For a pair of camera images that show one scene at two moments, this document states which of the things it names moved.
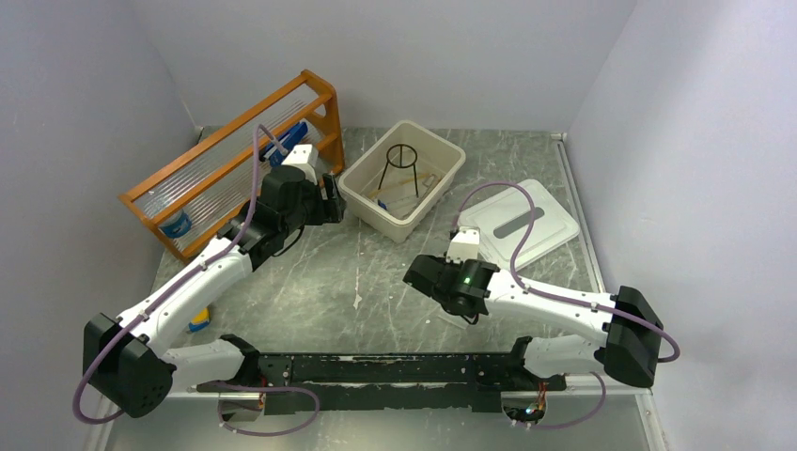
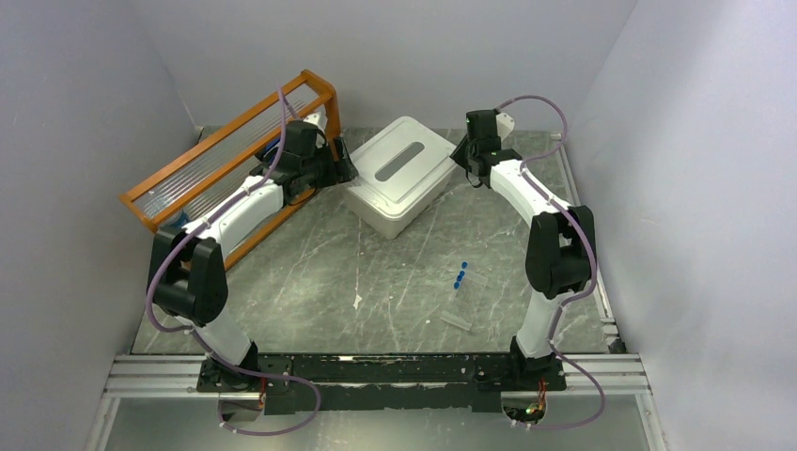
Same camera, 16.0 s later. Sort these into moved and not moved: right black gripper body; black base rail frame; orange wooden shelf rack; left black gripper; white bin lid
Moved: left black gripper; white bin lid; right black gripper body
Not moved: orange wooden shelf rack; black base rail frame
